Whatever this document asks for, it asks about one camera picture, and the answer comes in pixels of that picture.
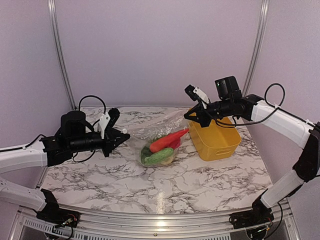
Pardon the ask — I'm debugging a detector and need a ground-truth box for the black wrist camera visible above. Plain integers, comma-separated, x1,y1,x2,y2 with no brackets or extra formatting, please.
60,110,86,138
214,76,243,102

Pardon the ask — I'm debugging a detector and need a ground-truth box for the left aluminium frame post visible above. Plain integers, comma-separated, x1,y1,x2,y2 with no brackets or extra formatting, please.
47,0,77,110

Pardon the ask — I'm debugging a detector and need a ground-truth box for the yellow plastic basket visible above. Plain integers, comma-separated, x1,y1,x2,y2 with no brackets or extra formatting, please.
188,120,242,161

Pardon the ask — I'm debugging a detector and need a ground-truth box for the aluminium frame post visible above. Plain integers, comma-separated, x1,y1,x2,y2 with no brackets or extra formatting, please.
242,0,270,96
47,0,77,110

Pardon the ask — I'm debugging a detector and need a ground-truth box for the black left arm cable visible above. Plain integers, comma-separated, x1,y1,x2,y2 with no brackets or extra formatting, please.
0,94,107,163

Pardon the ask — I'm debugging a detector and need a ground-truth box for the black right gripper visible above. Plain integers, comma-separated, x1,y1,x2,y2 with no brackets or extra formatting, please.
184,98,233,127

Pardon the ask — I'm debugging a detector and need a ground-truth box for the right aluminium frame post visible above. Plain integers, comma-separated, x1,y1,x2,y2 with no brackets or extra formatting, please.
242,0,270,96

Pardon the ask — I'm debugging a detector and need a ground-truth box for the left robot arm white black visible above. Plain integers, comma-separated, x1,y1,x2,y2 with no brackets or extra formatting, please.
0,108,130,223

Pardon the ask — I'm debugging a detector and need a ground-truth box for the green toy cucumber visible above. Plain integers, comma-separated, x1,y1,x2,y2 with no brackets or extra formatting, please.
144,147,174,166

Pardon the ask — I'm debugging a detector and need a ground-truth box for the dark green toy broccoli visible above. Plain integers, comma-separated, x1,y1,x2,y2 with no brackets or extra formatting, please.
140,146,153,162

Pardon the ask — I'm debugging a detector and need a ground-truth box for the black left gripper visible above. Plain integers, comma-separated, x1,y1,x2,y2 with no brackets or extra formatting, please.
68,128,130,157

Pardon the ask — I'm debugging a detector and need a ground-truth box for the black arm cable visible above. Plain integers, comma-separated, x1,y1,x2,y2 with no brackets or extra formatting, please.
194,83,320,226
0,94,107,163

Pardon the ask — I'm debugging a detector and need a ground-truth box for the red toy chili pepper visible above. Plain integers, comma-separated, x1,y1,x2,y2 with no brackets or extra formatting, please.
149,128,189,153

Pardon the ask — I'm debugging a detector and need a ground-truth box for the front aluminium rail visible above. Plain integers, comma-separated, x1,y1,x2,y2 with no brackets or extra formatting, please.
9,197,301,240

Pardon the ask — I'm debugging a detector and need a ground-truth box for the red toy tomato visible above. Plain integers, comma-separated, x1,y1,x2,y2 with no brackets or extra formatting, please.
171,137,181,149

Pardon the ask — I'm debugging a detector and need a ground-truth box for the clear zip top bag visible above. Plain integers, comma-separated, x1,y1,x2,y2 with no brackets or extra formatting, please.
127,109,189,168

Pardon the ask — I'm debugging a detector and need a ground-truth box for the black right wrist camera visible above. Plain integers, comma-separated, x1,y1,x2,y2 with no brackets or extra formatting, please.
214,76,243,102

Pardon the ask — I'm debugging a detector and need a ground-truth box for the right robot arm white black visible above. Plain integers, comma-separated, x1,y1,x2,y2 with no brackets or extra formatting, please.
184,92,320,224

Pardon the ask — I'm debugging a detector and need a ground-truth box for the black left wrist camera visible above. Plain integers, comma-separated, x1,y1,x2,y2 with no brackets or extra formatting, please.
60,110,86,138

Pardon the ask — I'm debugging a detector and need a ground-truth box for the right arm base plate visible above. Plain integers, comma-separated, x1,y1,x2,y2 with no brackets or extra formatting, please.
229,210,274,229

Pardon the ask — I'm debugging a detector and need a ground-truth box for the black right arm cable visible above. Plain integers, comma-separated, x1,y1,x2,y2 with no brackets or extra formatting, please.
194,83,320,226

